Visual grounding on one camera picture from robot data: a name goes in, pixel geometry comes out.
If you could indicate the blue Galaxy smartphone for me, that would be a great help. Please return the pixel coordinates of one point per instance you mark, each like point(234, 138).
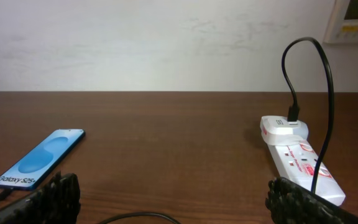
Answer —
point(28, 172)

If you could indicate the white wall control panel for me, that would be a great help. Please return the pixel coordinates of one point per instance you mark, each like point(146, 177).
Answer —
point(343, 23)

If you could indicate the white power strip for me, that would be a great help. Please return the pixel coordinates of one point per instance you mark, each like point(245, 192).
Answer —
point(296, 163)

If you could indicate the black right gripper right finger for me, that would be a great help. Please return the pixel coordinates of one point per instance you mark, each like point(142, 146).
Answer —
point(289, 203)

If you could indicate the white charger plug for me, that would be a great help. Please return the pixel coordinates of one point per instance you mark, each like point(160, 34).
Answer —
point(277, 131)

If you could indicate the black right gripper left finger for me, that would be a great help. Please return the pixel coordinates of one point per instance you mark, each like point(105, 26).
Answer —
point(57, 202)

